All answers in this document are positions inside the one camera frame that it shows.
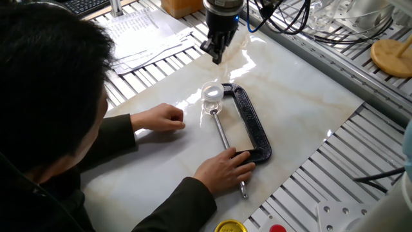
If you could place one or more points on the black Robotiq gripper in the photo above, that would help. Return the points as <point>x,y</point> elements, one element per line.
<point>222,21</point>

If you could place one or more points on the black metal C-clamp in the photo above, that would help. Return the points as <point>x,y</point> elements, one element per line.
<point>251,124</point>

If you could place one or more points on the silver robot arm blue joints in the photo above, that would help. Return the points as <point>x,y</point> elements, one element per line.
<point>389,206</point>

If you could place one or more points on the right forearm dark sleeve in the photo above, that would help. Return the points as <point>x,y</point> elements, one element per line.
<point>180,209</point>

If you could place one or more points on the yellow metal lid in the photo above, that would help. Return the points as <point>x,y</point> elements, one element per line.
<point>230,226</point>

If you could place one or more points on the person's left hand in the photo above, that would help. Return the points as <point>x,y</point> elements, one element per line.
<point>161,117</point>

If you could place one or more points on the person's right hand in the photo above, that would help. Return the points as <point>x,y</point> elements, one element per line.
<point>222,172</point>

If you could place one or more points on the wooden block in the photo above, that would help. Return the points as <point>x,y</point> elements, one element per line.
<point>180,7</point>

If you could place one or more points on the stack of printed papers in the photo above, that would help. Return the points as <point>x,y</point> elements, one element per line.
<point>145,38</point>

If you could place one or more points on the marble pattern tile board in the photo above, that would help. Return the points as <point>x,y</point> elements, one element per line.
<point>289,106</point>

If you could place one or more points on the clear glass cup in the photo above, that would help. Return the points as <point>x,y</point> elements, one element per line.
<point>320,14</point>

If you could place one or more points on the black computer keyboard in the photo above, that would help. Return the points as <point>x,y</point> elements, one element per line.
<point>87,5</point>

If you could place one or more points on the round wooden stand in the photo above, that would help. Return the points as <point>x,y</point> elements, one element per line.
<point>391,59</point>

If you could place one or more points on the black office chair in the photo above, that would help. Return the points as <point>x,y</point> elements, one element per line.
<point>51,2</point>

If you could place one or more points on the person with black hair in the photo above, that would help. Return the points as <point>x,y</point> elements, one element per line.
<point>42,96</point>

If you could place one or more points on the white box with red button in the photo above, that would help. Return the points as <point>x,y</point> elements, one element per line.
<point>277,228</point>

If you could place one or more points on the white perforated plate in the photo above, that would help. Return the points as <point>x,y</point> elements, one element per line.
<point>338,219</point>

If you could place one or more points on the aluminium profile rail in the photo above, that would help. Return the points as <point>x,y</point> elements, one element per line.
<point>322,61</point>

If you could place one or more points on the metal post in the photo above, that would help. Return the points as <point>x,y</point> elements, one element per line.
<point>116,8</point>

